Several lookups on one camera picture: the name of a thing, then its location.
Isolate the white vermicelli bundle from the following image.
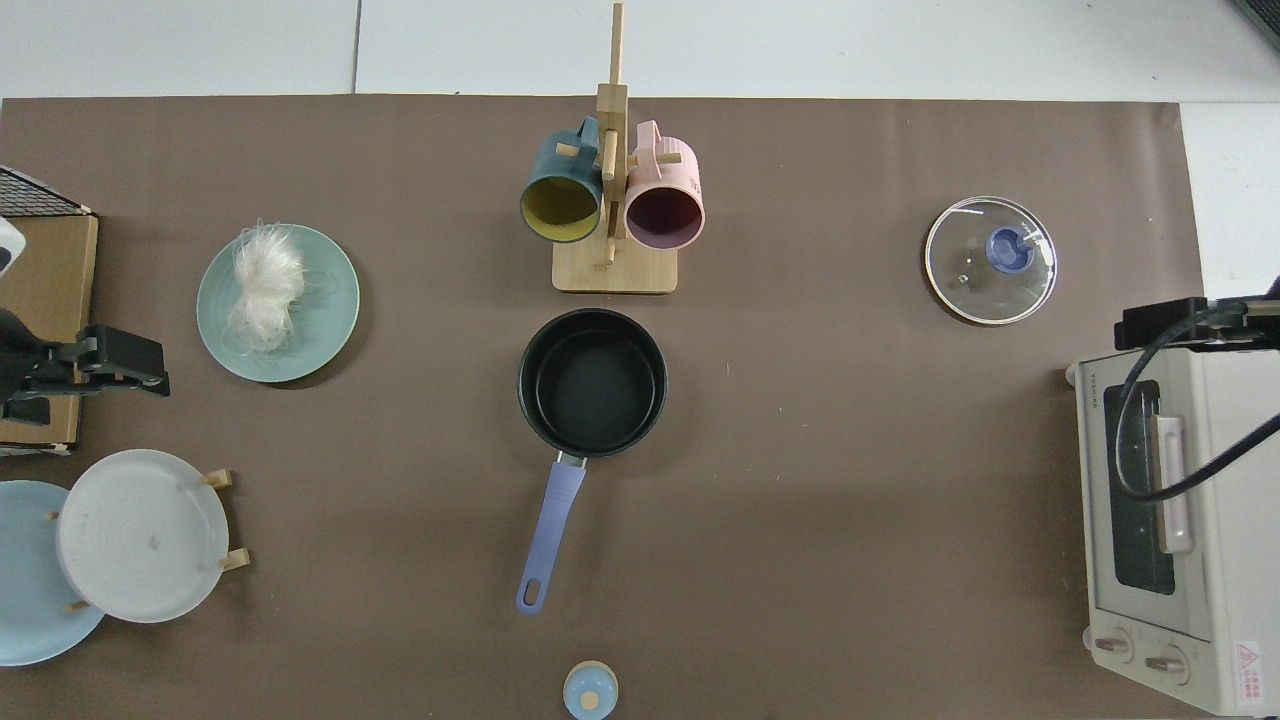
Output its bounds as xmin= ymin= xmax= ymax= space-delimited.
xmin=225 ymin=220 xmax=336 ymax=353

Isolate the black pot with purple handle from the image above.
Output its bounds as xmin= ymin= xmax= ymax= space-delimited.
xmin=515 ymin=308 xmax=669 ymax=616

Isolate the dark grey panel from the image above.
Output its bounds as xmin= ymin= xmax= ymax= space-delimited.
xmin=1232 ymin=0 xmax=1280 ymax=53

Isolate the wooden cup stand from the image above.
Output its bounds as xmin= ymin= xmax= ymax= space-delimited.
xmin=552 ymin=2 xmax=679 ymax=295

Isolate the pink ribbed cup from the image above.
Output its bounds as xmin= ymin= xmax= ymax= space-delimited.
xmin=624 ymin=120 xmax=706 ymax=251

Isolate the white plate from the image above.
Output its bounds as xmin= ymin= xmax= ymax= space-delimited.
xmin=55 ymin=449 xmax=230 ymax=625

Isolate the wooden plate rack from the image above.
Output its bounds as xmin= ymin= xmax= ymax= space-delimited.
xmin=45 ymin=468 xmax=251 ymax=613

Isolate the small blue round thing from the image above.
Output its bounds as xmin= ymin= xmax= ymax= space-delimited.
xmin=563 ymin=661 xmax=619 ymax=720

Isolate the dark teal cup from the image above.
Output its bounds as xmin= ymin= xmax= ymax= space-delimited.
xmin=518 ymin=117 xmax=605 ymax=244

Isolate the glass lid with blue knob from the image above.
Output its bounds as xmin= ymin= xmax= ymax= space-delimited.
xmin=924 ymin=196 xmax=1058 ymax=326

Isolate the light blue plate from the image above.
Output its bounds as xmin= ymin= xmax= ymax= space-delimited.
xmin=0 ymin=480 xmax=107 ymax=668

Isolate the brown table cloth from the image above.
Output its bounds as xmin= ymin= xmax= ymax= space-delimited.
xmin=0 ymin=95 xmax=1206 ymax=720

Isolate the pale toaster oven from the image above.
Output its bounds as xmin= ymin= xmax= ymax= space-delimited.
xmin=1065 ymin=333 xmax=1280 ymax=717

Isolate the pale green plate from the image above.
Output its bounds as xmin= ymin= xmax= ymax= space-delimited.
xmin=196 ymin=223 xmax=361 ymax=384

